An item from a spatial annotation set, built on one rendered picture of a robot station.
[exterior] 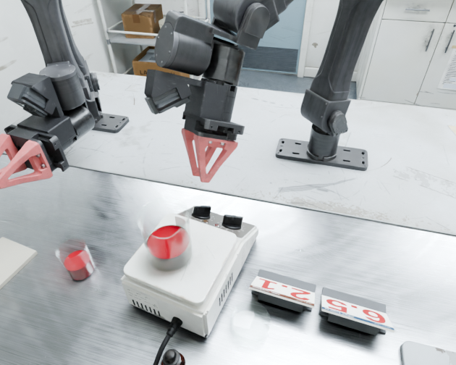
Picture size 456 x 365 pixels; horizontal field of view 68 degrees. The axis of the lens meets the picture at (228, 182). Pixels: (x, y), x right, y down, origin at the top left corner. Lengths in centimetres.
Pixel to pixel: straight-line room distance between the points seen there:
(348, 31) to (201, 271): 46
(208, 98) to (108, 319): 35
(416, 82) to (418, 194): 219
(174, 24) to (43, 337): 45
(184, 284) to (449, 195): 56
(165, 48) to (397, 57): 245
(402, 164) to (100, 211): 64
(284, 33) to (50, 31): 281
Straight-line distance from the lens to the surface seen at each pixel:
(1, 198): 81
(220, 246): 48
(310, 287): 55
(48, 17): 70
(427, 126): 101
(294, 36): 336
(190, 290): 44
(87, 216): 69
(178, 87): 49
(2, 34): 216
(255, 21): 49
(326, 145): 75
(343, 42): 67
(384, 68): 284
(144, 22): 268
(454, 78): 296
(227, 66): 51
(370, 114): 100
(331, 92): 68
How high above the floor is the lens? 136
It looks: 41 degrees down
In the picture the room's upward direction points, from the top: 1 degrees counter-clockwise
